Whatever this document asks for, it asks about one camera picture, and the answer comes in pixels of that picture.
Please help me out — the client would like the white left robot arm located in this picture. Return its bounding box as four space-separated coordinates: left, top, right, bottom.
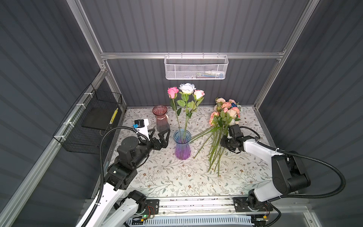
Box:
77 127 170 227

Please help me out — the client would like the blue purple glass vase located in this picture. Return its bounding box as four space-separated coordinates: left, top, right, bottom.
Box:
174 129 192 160

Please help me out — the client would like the floral patterned table mat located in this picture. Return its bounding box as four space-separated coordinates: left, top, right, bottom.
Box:
123 107 271 197

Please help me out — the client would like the white wire wall basket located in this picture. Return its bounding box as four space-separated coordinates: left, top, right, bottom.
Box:
164 54 229 80

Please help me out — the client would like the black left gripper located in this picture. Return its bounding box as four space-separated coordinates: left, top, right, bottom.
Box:
130 127 168 170

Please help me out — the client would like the red glass vase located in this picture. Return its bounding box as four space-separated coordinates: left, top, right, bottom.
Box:
152 105 170 132

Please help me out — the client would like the light pink rose stem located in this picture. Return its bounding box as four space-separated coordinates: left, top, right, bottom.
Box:
184 90 205 130

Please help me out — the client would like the black wire side basket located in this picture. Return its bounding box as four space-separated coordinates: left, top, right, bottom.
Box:
54 86 123 155

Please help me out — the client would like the pile of artificial flowers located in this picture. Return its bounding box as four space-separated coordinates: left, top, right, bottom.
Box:
191 97 241 172

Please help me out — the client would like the right black corrugated cable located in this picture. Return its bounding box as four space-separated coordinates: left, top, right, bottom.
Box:
240 126 347 199

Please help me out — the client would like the black corrugated cable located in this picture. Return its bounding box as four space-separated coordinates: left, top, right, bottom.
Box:
80 126 149 227
240 126 347 199

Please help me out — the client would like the yellow tool in basket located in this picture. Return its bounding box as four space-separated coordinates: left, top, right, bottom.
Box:
109 107 119 125

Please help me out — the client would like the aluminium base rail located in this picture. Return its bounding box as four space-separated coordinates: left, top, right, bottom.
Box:
82 194 310 216

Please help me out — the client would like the left black corrugated cable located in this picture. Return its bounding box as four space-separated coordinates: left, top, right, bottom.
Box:
80 126 149 227

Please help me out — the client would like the white rose stem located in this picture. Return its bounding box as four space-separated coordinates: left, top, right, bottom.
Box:
176 83 197 139

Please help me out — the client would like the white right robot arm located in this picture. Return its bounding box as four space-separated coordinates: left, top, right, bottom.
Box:
220 124 311 211

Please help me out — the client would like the hot pink rose stem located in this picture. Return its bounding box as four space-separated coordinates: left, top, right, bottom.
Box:
167 87 181 130

